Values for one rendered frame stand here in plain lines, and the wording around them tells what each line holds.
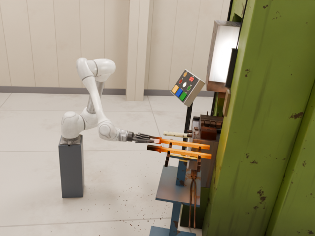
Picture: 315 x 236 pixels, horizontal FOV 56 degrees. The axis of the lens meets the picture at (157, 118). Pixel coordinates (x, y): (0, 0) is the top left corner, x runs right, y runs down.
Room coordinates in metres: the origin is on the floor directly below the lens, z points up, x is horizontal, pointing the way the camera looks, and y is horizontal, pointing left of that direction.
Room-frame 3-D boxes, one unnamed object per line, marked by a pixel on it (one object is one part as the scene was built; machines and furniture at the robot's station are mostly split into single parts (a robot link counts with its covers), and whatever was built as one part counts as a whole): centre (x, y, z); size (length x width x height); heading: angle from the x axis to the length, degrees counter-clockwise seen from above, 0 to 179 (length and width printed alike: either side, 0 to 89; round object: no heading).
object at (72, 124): (2.35, 0.78, 0.77); 0.18 x 0.16 x 0.22; 133
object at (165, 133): (2.59, -0.29, 0.62); 0.44 x 0.05 x 0.05; 86
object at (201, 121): (2.22, -0.57, 0.96); 0.42 x 0.20 x 0.09; 86
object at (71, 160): (2.34, 0.78, 0.30); 0.20 x 0.20 x 0.60; 11
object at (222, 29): (2.18, -0.57, 1.56); 0.42 x 0.39 x 0.40; 86
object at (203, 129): (2.06, -0.41, 0.95); 0.12 x 0.09 x 0.07; 86
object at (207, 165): (2.17, -0.58, 0.69); 0.56 x 0.38 x 0.45; 86
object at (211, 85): (2.22, -0.57, 1.32); 0.42 x 0.20 x 0.10; 86
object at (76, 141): (2.33, 0.78, 0.63); 0.22 x 0.18 x 0.06; 11
